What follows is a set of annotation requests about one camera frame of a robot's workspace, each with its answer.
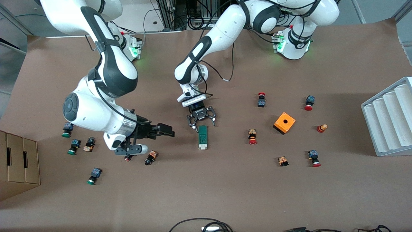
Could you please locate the green load switch white handle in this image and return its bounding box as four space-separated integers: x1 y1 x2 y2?
198 125 208 150

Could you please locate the black button orange contact block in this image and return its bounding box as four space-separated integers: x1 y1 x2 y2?
144 150 158 166

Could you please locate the green button blue contact block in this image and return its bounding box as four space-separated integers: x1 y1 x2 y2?
67 139 81 156
61 122 75 138
86 168 103 186

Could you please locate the aluminium equipment rack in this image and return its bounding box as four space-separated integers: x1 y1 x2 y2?
157 0 188 31

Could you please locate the brown cardboard box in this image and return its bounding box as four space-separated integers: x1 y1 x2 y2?
0 130 41 202

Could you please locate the white compartment tray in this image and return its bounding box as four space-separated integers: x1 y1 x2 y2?
361 77 412 157

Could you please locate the grey metal bar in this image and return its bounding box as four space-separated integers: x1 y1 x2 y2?
350 0 367 24

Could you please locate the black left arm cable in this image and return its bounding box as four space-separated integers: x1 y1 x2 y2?
201 42 235 82

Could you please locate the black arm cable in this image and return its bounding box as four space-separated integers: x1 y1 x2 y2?
84 34 97 52
201 42 235 82

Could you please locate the orange black button enclosure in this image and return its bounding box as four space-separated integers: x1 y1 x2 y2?
273 112 296 135

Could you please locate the black looped cable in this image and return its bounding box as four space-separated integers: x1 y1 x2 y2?
169 218 233 232

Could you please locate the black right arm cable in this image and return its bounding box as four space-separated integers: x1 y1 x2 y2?
84 34 97 52

